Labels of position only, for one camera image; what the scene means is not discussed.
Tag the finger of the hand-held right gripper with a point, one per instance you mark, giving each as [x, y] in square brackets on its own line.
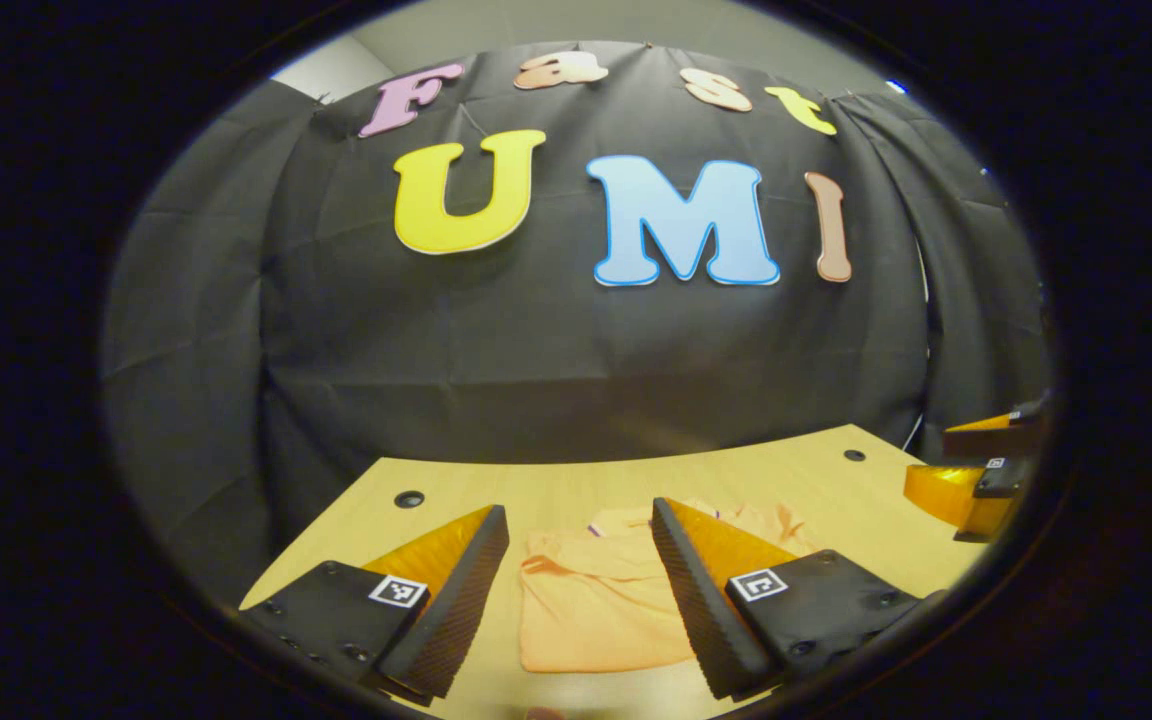
[996, 438]
[956, 495]

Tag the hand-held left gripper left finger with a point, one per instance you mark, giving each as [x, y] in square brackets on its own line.
[461, 610]

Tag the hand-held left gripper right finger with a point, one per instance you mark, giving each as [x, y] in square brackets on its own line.
[701, 610]

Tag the orange T-shirt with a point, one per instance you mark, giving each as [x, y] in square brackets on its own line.
[586, 620]

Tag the black backdrop cloth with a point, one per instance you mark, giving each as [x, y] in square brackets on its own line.
[536, 360]

